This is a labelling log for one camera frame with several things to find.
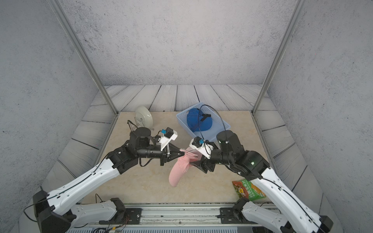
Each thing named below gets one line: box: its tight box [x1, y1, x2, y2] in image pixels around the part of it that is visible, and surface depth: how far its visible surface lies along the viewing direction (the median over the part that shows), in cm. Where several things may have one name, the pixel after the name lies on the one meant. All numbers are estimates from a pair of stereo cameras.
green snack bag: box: [231, 179, 267, 202], surface depth 80 cm
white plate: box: [135, 105, 153, 129], surface depth 101 cm
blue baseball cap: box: [186, 107, 213, 133], surface depth 113 cm
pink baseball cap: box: [168, 148, 199, 187], surface depth 66 cm
